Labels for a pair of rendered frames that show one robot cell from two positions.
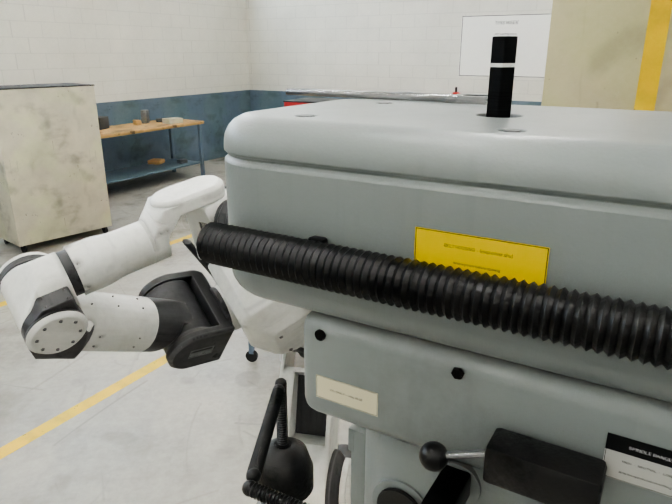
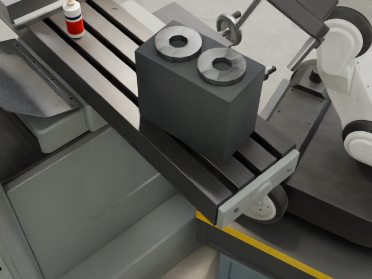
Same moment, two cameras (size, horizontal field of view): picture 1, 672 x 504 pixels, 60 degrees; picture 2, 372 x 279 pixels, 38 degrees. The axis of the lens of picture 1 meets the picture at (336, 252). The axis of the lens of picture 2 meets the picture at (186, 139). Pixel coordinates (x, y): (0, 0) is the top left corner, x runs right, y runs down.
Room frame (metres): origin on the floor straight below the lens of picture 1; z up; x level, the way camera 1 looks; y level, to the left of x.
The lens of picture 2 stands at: (1.05, -1.07, 1.83)
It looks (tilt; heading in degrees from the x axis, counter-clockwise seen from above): 51 degrees down; 107
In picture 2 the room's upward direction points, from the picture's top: 1 degrees clockwise
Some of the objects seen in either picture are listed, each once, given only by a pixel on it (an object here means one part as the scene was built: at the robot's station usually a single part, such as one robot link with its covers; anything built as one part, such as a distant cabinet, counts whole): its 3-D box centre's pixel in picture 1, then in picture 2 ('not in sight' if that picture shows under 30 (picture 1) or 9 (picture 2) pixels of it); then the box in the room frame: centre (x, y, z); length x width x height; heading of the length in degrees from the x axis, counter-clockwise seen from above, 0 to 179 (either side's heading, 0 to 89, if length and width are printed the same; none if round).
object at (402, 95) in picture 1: (381, 94); not in sight; (0.67, -0.05, 1.89); 0.24 x 0.04 x 0.01; 61
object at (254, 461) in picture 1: (266, 432); not in sight; (0.49, 0.07, 1.58); 0.17 x 0.01 x 0.01; 176
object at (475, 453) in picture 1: (507, 462); not in sight; (0.34, -0.12, 1.66); 0.12 x 0.04 x 0.04; 59
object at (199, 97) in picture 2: not in sight; (197, 90); (0.85, -0.36, 1.07); 0.22 x 0.12 x 0.20; 160
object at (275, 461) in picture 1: (283, 464); not in sight; (0.58, 0.06, 1.47); 0.07 x 0.07 x 0.06
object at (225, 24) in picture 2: not in sight; (221, 34); (0.75, 0.29, 0.67); 0.16 x 0.12 x 0.12; 59
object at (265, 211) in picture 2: not in sight; (254, 195); (0.99, -0.18, 0.50); 0.20 x 0.05 x 0.20; 168
